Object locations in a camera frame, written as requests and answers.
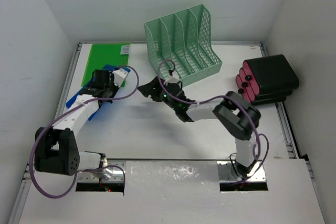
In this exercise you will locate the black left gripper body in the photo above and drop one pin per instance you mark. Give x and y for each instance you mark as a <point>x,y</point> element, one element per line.
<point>111,88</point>

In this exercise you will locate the green mesh file organizer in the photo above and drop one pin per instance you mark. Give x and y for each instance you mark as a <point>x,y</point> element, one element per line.
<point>182,41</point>

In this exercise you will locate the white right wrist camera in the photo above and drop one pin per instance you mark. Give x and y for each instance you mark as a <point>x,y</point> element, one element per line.
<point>173,78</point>

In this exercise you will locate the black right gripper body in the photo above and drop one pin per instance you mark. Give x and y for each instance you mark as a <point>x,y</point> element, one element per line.
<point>172,105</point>

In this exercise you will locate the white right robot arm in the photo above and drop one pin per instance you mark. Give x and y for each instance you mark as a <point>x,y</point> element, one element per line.
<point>239,117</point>

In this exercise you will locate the green plastic folder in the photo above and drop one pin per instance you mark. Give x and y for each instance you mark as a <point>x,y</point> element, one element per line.
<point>105,56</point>

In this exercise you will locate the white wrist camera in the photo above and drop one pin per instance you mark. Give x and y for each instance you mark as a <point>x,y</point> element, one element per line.
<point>173,78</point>
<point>119,76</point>

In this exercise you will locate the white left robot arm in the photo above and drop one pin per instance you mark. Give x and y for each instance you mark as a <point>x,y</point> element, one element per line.
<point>57,151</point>

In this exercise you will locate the white front cover board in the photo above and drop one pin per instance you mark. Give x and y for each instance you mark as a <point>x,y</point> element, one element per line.
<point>185,192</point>

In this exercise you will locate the pink drawer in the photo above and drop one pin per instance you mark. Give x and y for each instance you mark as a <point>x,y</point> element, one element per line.
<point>248,86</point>

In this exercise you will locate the black drawer box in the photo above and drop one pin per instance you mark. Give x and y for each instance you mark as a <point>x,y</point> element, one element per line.
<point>276,78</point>

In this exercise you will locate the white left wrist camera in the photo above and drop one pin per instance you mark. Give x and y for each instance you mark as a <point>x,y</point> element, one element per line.
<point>119,76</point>

